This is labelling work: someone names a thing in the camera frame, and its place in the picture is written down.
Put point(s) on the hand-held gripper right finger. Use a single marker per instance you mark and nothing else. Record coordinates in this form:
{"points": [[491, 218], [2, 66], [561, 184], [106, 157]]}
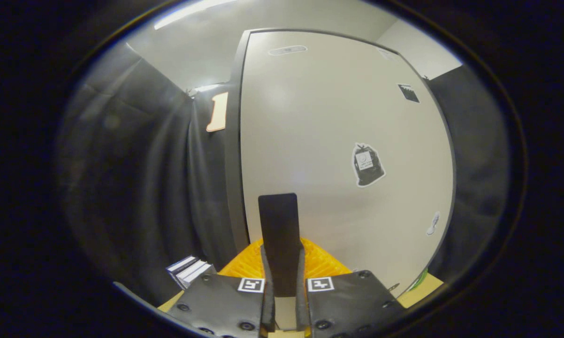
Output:
{"points": [[302, 307]]}

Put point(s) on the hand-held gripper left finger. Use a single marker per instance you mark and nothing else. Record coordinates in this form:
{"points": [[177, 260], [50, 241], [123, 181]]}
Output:
{"points": [[268, 307]]}

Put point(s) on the grey shoe cabinet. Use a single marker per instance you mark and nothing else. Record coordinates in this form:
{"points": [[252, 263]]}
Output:
{"points": [[232, 164]]}

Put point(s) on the white shoe cabinet door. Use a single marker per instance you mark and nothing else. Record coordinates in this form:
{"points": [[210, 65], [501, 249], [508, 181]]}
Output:
{"points": [[333, 117]]}

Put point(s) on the grey cover book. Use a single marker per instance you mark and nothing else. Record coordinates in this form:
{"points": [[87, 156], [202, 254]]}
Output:
{"points": [[198, 272]]}

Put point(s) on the blue spine book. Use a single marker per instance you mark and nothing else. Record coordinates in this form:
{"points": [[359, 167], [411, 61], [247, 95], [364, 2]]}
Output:
{"points": [[181, 265]]}

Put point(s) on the watermelon slice plush toy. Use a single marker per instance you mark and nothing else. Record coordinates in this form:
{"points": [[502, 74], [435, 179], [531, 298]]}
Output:
{"points": [[420, 280]]}

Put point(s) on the black backdrop cloth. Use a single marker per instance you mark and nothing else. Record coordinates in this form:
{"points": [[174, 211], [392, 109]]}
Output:
{"points": [[136, 178], [474, 164]]}

